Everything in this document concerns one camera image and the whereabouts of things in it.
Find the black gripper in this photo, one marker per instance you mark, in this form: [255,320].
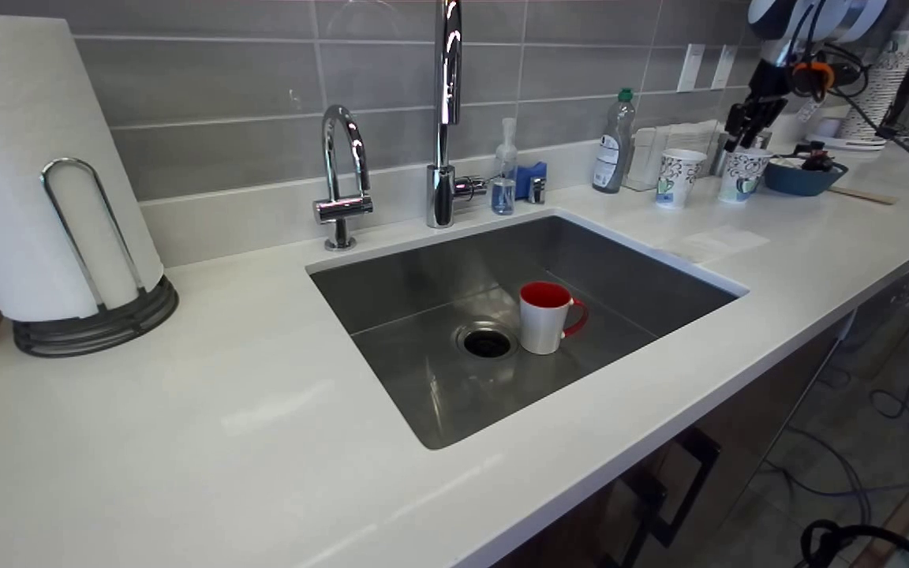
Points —
[770,83]

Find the patterned paper cup with beans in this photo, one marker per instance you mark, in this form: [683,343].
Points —
[743,183]

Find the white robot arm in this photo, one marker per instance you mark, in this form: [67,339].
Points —
[820,21]

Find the blue bowl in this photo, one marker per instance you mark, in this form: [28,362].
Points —
[803,182]

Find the clear acrylic box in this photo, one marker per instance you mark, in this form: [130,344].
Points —
[675,135]

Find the tan wooden stick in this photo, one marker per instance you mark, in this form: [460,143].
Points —
[866,198]

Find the clear dish soap bottle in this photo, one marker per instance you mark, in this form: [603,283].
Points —
[610,160]

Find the blue sponge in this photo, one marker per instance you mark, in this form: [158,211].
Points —
[531,182]

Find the white mug red inside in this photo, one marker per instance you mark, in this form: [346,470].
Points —
[542,327]

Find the tall chrome faucet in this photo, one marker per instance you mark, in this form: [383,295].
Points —
[440,189]

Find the stainless steel sink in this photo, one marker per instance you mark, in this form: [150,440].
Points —
[424,274]

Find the small chrome faucet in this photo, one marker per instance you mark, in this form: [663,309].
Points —
[341,205]

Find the dark metal towel holder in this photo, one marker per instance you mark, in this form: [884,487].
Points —
[94,333]

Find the white wall outlet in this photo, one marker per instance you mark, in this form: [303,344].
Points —
[723,64]
[691,64]

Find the orange black wrist mount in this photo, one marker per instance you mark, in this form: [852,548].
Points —
[811,80]

